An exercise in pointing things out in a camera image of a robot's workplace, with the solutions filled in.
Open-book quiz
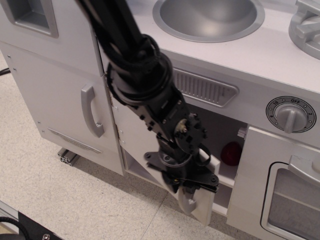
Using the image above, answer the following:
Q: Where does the silver fridge nameplate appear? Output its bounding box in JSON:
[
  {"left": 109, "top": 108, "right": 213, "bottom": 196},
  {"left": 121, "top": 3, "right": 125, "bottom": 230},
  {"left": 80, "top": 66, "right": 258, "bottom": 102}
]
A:
[{"left": 47, "top": 127, "right": 103, "bottom": 154}]

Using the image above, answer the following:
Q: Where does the silver cabinet door handle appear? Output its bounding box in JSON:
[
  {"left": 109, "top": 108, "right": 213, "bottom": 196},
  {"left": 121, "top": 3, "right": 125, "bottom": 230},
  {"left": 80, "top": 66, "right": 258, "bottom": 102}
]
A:
[{"left": 177, "top": 186, "right": 197, "bottom": 215}]

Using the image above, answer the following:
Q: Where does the silver stove burner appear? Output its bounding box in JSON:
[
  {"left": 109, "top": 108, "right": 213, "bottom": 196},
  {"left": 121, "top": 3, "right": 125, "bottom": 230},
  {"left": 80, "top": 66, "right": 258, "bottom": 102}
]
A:
[{"left": 288, "top": 0, "right": 320, "bottom": 59}]

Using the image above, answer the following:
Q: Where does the white oven door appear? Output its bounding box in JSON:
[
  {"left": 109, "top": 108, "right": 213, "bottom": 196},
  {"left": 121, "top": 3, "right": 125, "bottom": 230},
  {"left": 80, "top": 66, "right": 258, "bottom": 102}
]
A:
[{"left": 227, "top": 127, "right": 320, "bottom": 240}]

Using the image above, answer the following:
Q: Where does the silver vent grille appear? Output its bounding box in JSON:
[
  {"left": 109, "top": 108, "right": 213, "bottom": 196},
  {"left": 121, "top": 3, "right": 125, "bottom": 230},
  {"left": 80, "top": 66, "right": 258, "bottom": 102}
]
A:
[{"left": 173, "top": 68, "right": 239, "bottom": 108}]

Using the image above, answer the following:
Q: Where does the black braided cable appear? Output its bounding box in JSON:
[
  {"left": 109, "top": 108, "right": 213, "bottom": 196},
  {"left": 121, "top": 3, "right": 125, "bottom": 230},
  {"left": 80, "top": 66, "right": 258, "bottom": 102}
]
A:
[{"left": 0, "top": 216, "right": 29, "bottom": 240}]

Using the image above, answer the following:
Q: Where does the white toy fridge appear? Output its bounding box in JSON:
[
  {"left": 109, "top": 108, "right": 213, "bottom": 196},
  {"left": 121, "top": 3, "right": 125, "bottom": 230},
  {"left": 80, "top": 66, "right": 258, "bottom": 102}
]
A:
[{"left": 0, "top": 0, "right": 124, "bottom": 174}]

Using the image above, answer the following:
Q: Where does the silver toy sink bowl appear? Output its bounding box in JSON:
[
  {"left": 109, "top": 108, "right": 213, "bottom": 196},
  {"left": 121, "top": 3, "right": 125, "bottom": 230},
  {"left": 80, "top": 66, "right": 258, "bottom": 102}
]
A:
[{"left": 152, "top": 0, "right": 265, "bottom": 43}]

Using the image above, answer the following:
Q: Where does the red toy fruit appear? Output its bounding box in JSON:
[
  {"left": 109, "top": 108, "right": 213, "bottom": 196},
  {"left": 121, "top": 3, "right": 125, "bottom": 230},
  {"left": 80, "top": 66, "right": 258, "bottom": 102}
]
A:
[{"left": 220, "top": 141, "right": 242, "bottom": 166}]

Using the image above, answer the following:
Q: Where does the grey timer knob dial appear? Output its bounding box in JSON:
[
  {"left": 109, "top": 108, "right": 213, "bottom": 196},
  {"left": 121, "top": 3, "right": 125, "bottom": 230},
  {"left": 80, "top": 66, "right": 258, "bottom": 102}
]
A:
[{"left": 265, "top": 96, "right": 317, "bottom": 134}]

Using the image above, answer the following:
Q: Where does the silver oven door handle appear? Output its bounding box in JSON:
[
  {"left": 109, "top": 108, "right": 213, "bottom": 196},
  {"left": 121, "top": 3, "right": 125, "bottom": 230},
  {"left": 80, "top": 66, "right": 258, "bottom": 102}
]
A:
[{"left": 288, "top": 155, "right": 320, "bottom": 182}]

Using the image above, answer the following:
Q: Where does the silver fridge door handle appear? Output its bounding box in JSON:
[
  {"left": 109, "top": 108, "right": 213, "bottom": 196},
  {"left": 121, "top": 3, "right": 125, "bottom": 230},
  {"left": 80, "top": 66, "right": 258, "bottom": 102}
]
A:
[{"left": 80, "top": 84, "right": 105, "bottom": 138}]

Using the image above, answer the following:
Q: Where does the black mount plate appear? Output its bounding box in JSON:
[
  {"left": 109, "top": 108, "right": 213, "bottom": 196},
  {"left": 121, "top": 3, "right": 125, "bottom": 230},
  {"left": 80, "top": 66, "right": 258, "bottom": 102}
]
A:
[{"left": 18, "top": 211, "right": 62, "bottom": 240}]

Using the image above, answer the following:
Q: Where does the white toy kitchen unit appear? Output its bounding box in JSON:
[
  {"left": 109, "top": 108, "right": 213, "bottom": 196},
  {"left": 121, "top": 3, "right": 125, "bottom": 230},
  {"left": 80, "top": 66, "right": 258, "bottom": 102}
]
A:
[{"left": 88, "top": 0, "right": 320, "bottom": 240}]

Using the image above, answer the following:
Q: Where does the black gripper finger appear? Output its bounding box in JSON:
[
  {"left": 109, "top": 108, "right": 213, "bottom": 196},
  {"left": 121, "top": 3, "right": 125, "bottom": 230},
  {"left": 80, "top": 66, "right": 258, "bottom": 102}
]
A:
[
  {"left": 183, "top": 186, "right": 199, "bottom": 200},
  {"left": 162, "top": 172, "right": 183, "bottom": 194}
]

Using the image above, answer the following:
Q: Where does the white cabinet door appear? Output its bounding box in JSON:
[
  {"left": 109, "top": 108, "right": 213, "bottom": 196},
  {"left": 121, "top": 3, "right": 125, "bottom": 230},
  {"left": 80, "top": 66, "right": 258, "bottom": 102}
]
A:
[{"left": 105, "top": 78, "right": 215, "bottom": 226}]

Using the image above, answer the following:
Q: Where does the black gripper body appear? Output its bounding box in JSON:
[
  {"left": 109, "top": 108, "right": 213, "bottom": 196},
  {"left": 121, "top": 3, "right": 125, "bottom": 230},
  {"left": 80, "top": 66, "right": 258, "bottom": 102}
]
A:
[{"left": 144, "top": 147, "right": 219, "bottom": 193}]

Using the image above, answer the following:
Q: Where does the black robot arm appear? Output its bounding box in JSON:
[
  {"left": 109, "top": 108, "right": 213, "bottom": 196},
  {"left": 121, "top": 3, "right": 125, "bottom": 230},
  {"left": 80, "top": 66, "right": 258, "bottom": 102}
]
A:
[{"left": 78, "top": 0, "right": 219, "bottom": 195}]

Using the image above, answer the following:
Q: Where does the aluminium extrusion bar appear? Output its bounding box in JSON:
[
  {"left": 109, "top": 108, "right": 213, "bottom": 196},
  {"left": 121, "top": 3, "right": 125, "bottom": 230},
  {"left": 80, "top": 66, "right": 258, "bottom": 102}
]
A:
[{"left": 57, "top": 148, "right": 80, "bottom": 167}]

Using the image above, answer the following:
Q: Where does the lower brass door hinge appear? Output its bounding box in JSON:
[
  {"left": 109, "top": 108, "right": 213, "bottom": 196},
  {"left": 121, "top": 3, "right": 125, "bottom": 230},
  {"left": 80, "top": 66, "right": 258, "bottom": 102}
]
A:
[{"left": 115, "top": 125, "right": 124, "bottom": 145}]

